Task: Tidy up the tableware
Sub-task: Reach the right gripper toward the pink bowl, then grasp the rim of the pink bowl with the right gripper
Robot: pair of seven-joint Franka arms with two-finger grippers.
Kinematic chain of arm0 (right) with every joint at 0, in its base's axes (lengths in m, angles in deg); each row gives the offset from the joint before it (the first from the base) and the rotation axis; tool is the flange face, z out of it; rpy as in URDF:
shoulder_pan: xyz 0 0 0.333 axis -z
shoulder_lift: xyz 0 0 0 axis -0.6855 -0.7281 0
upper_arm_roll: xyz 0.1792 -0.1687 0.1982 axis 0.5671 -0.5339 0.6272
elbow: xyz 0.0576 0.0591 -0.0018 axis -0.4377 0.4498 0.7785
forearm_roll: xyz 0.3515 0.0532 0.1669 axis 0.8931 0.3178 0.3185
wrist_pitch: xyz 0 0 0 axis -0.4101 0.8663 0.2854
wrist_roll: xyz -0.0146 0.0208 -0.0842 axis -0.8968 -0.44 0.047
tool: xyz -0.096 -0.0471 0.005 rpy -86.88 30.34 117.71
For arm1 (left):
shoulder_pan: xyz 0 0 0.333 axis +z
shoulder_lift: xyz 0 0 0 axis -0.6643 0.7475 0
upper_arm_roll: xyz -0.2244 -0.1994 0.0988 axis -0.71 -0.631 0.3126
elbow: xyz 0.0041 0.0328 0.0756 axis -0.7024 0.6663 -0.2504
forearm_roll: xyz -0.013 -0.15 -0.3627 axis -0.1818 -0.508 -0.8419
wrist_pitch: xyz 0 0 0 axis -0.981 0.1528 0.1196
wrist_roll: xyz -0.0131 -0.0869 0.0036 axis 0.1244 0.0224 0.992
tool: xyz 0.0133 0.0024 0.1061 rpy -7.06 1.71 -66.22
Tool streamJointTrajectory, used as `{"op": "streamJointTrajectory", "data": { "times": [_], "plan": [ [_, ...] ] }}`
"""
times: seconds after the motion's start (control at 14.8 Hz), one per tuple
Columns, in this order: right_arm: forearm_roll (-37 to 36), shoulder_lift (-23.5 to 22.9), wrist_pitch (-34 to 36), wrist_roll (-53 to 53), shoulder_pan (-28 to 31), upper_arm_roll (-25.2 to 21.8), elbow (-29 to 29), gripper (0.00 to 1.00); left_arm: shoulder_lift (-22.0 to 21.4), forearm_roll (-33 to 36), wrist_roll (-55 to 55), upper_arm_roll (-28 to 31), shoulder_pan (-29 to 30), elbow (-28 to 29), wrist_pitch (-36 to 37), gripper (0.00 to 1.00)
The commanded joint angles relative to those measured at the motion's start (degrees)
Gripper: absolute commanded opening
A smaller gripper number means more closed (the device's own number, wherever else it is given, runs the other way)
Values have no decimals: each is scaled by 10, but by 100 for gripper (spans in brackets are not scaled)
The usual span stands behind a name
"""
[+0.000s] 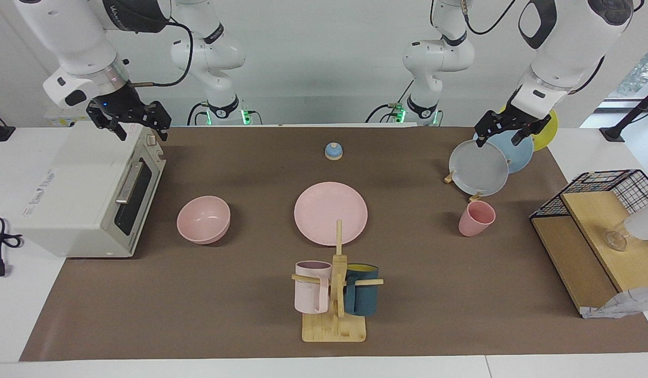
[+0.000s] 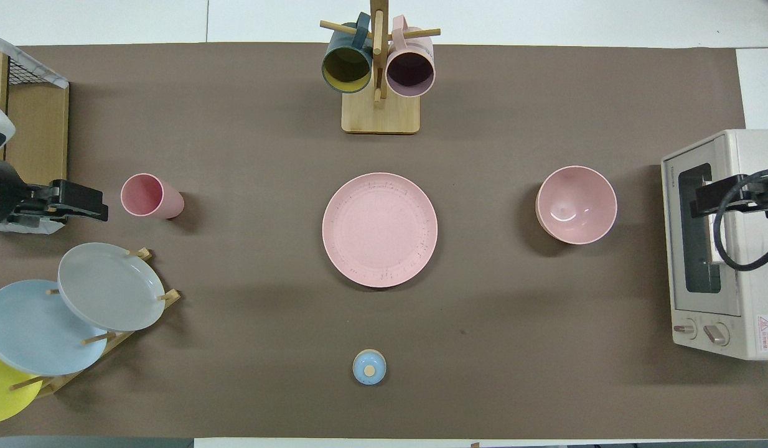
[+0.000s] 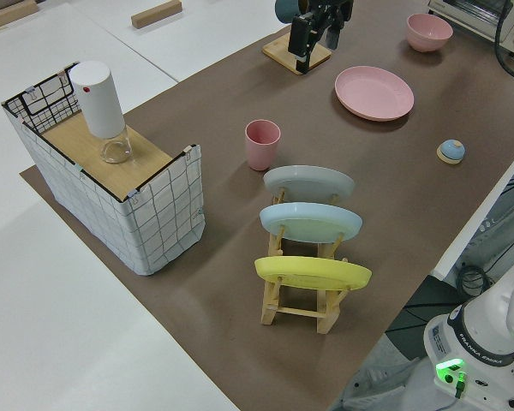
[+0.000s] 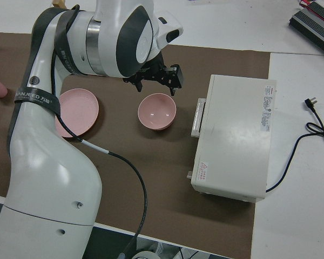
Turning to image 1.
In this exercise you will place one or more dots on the wooden plate rack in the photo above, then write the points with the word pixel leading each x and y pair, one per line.
pixel 475 197

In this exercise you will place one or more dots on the brown table mat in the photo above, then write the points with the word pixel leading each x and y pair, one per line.
pixel 224 315

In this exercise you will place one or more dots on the salmon pink cup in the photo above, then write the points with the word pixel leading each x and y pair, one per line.
pixel 473 223

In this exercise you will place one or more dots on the light pink plate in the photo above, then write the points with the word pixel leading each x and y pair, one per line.
pixel 329 210

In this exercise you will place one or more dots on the white plastic box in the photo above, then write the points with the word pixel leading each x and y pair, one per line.
pixel 66 118

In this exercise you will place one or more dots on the clear glass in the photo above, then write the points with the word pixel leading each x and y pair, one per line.
pixel 616 239

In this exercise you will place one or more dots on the white toaster oven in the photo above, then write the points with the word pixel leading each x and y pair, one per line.
pixel 77 194

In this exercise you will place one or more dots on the yellow plate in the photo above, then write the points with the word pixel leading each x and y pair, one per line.
pixel 549 134

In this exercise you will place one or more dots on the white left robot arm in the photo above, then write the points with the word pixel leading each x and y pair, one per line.
pixel 565 47

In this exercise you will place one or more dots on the pale pink mug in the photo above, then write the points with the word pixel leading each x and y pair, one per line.
pixel 311 294

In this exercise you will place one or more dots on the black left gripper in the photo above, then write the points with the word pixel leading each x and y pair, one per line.
pixel 513 119

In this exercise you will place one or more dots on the light blue plate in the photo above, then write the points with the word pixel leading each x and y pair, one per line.
pixel 518 152

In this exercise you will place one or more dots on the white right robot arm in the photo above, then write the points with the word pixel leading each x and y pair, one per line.
pixel 77 42

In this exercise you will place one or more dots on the light pink bowl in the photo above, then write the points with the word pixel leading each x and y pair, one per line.
pixel 203 220

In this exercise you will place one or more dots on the dark teal mug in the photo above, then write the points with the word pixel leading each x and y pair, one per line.
pixel 362 296

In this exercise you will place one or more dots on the frosted white container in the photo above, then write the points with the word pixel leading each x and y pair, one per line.
pixel 644 223

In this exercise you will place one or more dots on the gray plate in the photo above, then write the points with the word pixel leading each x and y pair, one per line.
pixel 479 168

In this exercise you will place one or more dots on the blue call bell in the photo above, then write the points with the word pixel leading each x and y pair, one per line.
pixel 334 152

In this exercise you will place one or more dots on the wooden mug tree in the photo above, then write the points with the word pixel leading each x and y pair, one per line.
pixel 334 331

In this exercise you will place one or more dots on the black angled stand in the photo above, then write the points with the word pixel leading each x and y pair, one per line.
pixel 623 123

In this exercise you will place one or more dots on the white patterned paper bag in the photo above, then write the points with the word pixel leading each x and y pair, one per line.
pixel 628 303

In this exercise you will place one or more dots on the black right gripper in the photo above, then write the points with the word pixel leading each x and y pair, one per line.
pixel 119 105

